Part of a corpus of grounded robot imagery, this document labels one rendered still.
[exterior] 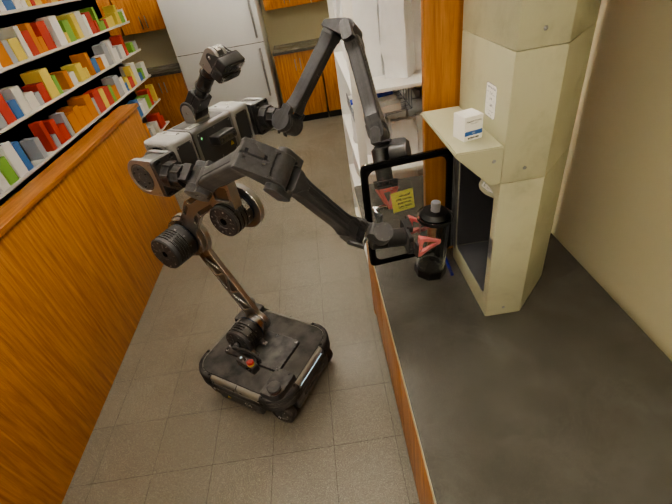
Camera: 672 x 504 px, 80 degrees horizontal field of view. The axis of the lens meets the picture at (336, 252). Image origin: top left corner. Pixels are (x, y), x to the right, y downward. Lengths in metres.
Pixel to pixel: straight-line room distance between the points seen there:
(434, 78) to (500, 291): 0.66
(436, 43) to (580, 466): 1.12
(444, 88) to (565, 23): 0.44
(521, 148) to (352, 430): 1.61
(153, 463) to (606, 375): 2.05
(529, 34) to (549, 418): 0.87
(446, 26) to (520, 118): 0.40
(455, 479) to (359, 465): 1.10
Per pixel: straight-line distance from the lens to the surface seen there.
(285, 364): 2.20
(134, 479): 2.48
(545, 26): 0.99
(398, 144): 1.36
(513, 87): 0.99
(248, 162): 0.92
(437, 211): 1.22
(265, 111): 1.63
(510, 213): 1.14
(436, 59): 1.31
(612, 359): 1.35
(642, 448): 1.22
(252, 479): 2.21
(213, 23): 5.86
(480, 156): 1.02
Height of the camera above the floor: 1.92
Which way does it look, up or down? 37 degrees down
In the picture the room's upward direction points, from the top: 10 degrees counter-clockwise
